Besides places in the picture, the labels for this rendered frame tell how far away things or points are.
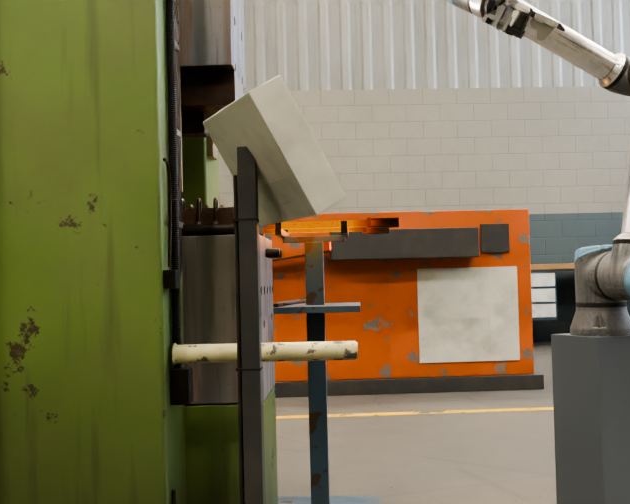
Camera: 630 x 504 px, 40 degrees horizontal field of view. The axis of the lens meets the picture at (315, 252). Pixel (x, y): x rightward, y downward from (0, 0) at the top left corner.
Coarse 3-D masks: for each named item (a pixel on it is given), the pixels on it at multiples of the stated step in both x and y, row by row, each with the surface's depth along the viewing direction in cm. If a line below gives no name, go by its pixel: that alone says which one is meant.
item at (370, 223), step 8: (272, 224) 278; (288, 224) 278; (296, 224) 278; (304, 224) 278; (312, 224) 277; (320, 224) 277; (328, 224) 277; (336, 224) 277; (352, 224) 277; (360, 224) 276; (368, 224) 275; (376, 224) 277; (384, 224) 277; (392, 224) 277
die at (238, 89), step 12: (180, 72) 235; (192, 72) 234; (204, 72) 234; (216, 72) 234; (228, 72) 234; (192, 84) 234; (204, 84) 234; (216, 84) 234; (228, 84) 234; (240, 84) 246; (192, 96) 234; (204, 96) 234; (216, 96) 234; (228, 96) 234; (240, 96) 246; (192, 108) 238; (204, 108) 238; (216, 108) 239
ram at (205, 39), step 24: (192, 0) 230; (216, 0) 230; (240, 0) 252; (192, 24) 230; (216, 24) 230; (240, 24) 250; (192, 48) 230; (216, 48) 229; (240, 48) 249; (240, 72) 247
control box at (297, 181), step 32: (256, 96) 170; (288, 96) 172; (224, 128) 190; (256, 128) 176; (288, 128) 172; (224, 160) 202; (256, 160) 185; (288, 160) 172; (320, 160) 175; (288, 192) 180; (320, 192) 174
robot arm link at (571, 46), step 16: (528, 32) 258; (560, 32) 258; (576, 32) 261; (560, 48) 260; (576, 48) 260; (592, 48) 261; (576, 64) 264; (592, 64) 263; (608, 64) 263; (624, 64) 262; (608, 80) 265; (624, 80) 263
